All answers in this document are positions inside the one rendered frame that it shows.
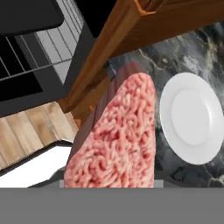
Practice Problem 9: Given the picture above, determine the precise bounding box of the brown wooden cabinet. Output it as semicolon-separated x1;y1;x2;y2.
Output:
58;0;224;130

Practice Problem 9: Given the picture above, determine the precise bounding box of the black oven door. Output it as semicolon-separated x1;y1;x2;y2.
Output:
0;0;66;38

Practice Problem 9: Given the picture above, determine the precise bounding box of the white round plate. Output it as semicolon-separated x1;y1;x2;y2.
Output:
159;72;224;166

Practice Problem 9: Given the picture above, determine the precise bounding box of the raw pink steak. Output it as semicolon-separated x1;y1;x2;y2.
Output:
63;61;157;189

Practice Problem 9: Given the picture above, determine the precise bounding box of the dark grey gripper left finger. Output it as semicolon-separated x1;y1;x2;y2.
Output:
28;167;67;189

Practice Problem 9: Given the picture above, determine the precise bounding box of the wire oven rack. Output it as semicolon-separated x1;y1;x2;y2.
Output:
0;0;86;81

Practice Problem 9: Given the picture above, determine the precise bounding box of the dark grey oven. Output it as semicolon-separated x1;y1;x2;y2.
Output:
0;0;117;118

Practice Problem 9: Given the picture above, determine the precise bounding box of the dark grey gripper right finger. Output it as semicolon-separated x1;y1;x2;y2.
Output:
153;170;184;189

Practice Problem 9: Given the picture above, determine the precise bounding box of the white panel with dark edge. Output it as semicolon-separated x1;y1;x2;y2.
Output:
0;139;74;188

